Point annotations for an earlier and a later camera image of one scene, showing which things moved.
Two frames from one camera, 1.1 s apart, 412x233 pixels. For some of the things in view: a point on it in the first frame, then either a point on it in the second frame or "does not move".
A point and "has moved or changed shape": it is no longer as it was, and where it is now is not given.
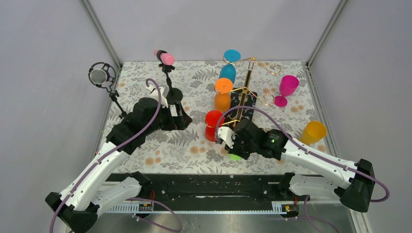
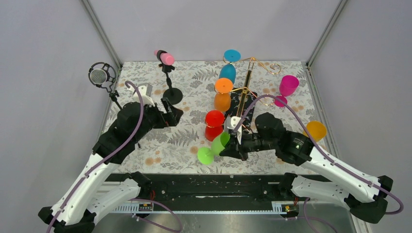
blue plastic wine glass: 229,70 does not move
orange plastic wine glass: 222,101 does not move
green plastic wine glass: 234,157 has moved or changed shape
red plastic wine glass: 211,120 does not move
